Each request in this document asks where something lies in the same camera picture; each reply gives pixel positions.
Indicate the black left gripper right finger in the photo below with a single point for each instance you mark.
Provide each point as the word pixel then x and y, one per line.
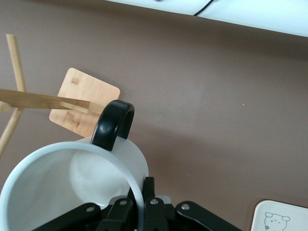
pixel 192 216

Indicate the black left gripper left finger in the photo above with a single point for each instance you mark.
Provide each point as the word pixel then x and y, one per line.
pixel 115 216

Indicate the wooden cup rack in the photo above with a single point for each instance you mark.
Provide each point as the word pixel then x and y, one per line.
pixel 79 96

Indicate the cream tray bear print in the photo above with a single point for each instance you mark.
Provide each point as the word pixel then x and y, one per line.
pixel 284 216

